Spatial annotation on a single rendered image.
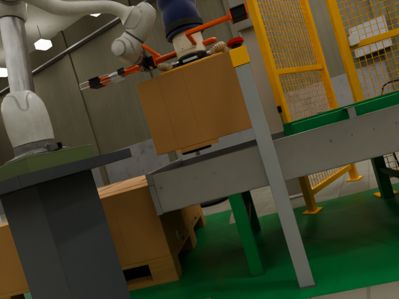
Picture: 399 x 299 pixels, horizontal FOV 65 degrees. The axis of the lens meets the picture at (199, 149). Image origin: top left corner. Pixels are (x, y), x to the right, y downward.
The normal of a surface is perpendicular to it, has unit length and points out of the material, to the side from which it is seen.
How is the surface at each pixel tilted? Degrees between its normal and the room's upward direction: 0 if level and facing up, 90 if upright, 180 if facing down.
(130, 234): 90
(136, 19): 103
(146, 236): 90
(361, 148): 90
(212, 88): 90
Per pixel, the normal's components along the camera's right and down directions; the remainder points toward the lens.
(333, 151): -0.17, 0.08
